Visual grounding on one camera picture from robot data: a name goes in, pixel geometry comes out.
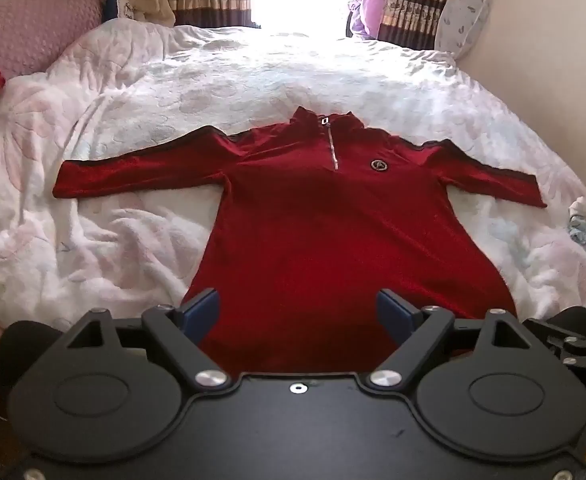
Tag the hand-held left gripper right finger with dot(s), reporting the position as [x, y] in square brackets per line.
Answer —
[390, 312]

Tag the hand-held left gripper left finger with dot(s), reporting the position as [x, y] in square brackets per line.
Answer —
[202, 312]

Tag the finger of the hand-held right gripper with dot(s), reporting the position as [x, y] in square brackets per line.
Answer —
[558, 332]

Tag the red zip-neck sweater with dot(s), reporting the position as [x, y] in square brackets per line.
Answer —
[323, 235]

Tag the person's left knee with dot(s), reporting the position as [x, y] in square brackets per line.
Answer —
[23, 340]

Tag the white floral blanket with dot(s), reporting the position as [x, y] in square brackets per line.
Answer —
[173, 85]

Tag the white patterned pillow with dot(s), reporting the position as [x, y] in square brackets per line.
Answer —
[463, 20]

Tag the purple plush toy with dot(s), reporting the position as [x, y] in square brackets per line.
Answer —
[370, 10]

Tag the navy-edged printed cushion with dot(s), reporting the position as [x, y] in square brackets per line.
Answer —
[123, 7]

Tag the pink textured cushion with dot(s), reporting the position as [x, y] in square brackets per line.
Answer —
[23, 25]

